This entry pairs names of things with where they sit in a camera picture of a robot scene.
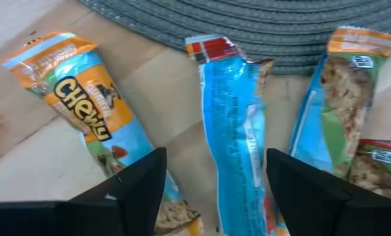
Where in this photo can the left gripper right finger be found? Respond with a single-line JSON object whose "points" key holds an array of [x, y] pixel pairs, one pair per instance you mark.
{"points": [[313, 209]]}

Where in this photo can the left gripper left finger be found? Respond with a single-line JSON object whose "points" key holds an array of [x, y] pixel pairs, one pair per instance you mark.
{"points": [[116, 203]]}

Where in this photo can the orange blue Chewy granola bar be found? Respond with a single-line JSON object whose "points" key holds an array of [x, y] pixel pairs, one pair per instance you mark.
{"points": [[84, 98]]}

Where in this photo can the blue red-ended granola bar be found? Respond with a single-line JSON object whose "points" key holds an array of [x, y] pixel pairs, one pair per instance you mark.
{"points": [[231, 131]]}

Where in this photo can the round grey woven placemat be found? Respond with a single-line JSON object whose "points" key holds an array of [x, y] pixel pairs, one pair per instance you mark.
{"points": [[248, 26]]}

